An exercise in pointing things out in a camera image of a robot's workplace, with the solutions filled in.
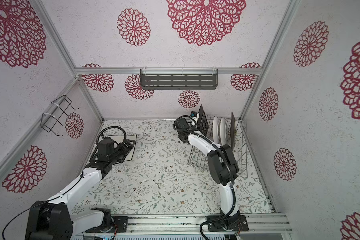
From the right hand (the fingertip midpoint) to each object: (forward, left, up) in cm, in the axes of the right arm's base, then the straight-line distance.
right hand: (200, 125), depth 93 cm
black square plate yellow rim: (0, -21, -5) cm, 22 cm away
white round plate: (-1, -10, -3) cm, 10 cm away
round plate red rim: (-2, -15, -4) cm, 15 cm away
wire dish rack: (-16, +1, -15) cm, 22 cm away
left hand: (-17, +39, -2) cm, 43 cm away
